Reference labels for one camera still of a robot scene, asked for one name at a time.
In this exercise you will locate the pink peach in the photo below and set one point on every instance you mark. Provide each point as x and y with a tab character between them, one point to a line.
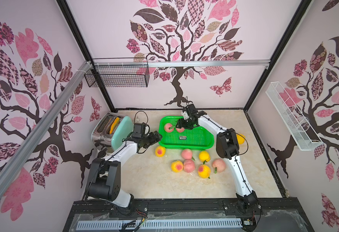
187	154
168	127
219	165
189	166
180	130

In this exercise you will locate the white wire wall shelf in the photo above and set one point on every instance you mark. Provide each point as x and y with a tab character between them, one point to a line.
285	101

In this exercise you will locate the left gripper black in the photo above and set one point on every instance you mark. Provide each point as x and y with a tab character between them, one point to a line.
156	134

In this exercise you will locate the white slotted cable duct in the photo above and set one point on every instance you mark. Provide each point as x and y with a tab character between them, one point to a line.
159	224

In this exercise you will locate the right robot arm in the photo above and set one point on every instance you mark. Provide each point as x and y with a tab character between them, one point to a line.
227	148

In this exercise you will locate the yellow red peach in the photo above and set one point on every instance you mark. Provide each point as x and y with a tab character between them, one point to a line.
160	151
204	171
177	166

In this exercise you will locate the left aluminium rail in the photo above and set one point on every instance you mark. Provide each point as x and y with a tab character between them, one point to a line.
16	162

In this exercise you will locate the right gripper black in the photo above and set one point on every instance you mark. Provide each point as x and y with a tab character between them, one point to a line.
188	122

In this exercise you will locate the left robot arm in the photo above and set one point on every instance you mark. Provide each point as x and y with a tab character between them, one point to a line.
104	179

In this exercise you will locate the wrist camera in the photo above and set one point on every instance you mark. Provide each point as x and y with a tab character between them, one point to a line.
189	111
140	130

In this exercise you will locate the mint and steel toaster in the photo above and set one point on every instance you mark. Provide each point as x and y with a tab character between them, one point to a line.
110	132

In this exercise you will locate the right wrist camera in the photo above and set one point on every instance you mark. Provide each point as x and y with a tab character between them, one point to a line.
189	111

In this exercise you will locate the black wire wall basket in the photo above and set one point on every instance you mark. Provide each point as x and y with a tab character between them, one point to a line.
119	73

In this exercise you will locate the green plastic basket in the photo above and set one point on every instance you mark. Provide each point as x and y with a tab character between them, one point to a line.
197	139

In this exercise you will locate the pink peach front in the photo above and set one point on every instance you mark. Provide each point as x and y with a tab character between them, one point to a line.
168	127

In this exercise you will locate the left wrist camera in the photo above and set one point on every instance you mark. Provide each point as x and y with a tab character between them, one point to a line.
140	130

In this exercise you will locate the back aluminium rail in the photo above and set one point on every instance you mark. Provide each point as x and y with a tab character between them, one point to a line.
189	63

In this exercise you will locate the aluminium rail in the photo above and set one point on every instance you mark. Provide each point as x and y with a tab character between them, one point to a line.
189	63
16	162

